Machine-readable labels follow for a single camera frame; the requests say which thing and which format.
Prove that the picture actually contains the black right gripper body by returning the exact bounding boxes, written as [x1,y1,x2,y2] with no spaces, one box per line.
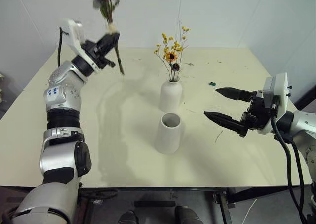
[241,90,274,132]

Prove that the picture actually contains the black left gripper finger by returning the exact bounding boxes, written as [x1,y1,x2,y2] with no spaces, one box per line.
[99,37,119,55]
[96,32,121,48]

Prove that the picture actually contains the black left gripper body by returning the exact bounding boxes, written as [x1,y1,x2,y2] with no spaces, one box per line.
[80,39,116,69]

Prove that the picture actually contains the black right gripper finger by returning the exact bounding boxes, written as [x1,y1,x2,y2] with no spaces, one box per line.
[203,111,249,137]
[215,86,253,102]

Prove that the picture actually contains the dark green flower bouquet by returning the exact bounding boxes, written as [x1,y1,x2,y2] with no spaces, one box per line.
[82,0,125,75]

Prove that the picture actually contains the yellow flower bouquet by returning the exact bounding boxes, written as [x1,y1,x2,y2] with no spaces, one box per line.
[153,26,192,83]

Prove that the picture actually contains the white label with blue writing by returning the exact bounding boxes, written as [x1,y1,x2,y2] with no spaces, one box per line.
[46,86,61,99]

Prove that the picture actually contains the white conical vase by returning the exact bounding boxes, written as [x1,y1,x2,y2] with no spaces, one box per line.
[154,112,185,154]

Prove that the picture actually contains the white bottle-shaped vase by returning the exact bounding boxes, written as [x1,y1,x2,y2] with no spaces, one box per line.
[160,77,183,112]

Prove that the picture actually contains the dark rounded shape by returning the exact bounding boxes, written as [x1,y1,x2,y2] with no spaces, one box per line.
[118,210,139,224]

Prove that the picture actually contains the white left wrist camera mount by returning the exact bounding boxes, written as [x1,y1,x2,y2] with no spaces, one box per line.
[60,18,101,73]

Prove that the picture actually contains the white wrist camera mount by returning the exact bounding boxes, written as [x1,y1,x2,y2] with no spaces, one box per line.
[60,18,101,73]
[257,72,293,136]

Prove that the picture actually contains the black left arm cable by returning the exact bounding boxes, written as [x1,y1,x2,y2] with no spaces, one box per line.
[57,27,69,67]

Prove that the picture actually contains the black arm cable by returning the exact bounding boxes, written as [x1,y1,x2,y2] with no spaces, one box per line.
[270,95,312,224]
[57,27,69,67]

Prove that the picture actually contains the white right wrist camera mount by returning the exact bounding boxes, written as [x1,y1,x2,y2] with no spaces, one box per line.
[257,72,293,136]

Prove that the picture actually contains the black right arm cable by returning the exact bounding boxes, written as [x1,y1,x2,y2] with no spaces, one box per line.
[270,95,312,224]

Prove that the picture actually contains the black table frame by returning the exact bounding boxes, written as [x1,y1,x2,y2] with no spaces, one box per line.
[78,184,311,224]

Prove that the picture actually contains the thin white floor cable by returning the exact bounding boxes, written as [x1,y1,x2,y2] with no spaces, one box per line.
[242,198,258,224]

